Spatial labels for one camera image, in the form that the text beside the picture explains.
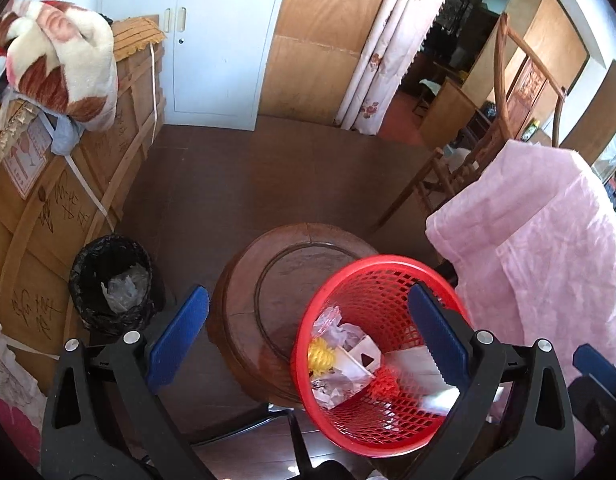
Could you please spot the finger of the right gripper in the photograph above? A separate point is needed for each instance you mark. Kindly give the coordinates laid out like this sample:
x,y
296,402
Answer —
x,y
590,362

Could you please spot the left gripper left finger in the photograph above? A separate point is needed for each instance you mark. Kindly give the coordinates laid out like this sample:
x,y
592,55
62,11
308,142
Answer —
x,y
170,336

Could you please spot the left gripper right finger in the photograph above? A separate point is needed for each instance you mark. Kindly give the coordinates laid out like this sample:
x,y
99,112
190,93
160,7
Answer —
x,y
445,333

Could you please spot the white cardboard strip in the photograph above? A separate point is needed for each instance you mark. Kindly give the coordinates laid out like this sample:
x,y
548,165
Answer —
x,y
360,362

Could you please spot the red mesh net trash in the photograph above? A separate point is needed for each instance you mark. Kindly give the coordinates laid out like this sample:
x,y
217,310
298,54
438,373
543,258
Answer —
x,y
384,387

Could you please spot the black lined trash bin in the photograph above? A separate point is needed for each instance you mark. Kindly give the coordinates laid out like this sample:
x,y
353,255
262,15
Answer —
x,y
111,286

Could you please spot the yellow mesh net trash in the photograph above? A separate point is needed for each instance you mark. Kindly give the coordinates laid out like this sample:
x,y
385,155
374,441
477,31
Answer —
x,y
321,357

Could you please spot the round wooden stool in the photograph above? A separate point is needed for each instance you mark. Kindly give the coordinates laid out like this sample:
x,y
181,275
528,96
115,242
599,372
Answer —
x,y
261,296

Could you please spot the red mesh waste basket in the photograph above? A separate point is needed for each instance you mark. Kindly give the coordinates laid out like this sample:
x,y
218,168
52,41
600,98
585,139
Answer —
x,y
370,297

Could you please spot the pink floral tablecloth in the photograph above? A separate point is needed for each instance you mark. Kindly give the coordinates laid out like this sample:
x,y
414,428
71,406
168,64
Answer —
x,y
533,243

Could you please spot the wooden crate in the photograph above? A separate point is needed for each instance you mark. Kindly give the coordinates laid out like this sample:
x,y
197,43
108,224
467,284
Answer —
x,y
51,206

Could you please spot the wooden chair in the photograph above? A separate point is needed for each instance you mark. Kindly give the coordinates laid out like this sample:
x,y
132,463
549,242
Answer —
x,y
436,176

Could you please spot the floral fleece blanket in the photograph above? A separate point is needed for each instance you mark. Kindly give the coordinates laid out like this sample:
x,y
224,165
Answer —
x,y
61,57

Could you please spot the white cabinet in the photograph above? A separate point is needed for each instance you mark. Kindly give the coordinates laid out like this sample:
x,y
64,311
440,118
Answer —
x,y
216,54

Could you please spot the floral curtain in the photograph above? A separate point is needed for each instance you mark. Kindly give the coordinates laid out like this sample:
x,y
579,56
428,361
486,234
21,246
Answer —
x,y
397,33

